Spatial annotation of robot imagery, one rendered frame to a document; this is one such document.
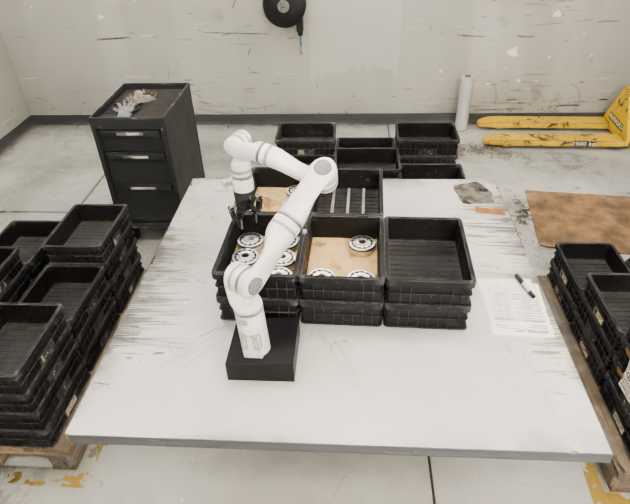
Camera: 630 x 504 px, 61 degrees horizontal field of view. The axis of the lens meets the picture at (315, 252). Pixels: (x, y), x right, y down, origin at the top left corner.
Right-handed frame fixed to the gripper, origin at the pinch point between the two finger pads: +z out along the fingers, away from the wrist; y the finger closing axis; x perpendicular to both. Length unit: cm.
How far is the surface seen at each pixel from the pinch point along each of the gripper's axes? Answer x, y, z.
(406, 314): -56, 27, 23
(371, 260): -31.2, 33.6, 17.2
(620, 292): -86, 146, 62
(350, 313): -42, 13, 24
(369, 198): 2, 66, 17
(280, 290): -24.9, -4.8, 14.4
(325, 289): -36.1, 6.3, 13.2
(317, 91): 236, 229, 69
